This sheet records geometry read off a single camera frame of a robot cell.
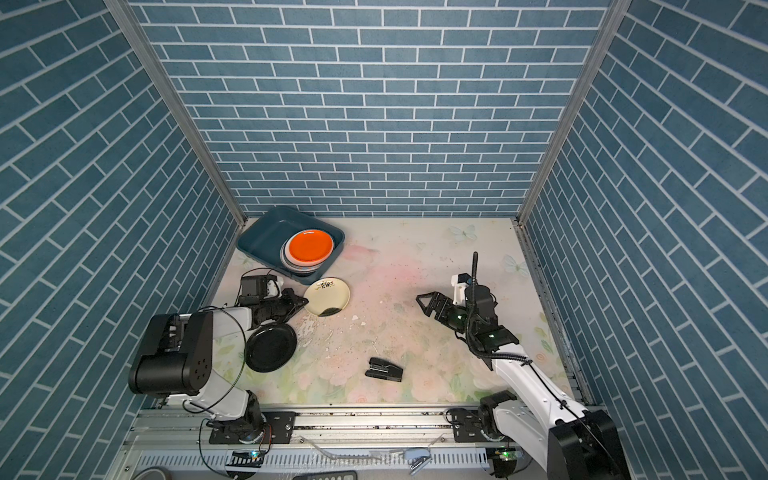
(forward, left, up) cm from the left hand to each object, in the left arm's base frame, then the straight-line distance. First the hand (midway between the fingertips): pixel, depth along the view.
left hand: (308, 298), depth 94 cm
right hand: (-7, -35, +11) cm, 38 cm away
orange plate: (+20, +3, +2) cm, 20 cm away
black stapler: (-22, -24, -1) cm, 33 cm away
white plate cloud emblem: (+12, +4, 0) cm, 12 cm away
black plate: (-15, +8, -1) cm, 18 cm away
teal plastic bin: (+27, +23, -2) cm, 35 cm away
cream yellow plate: (+2, -5, -1) cm, 5 cm away
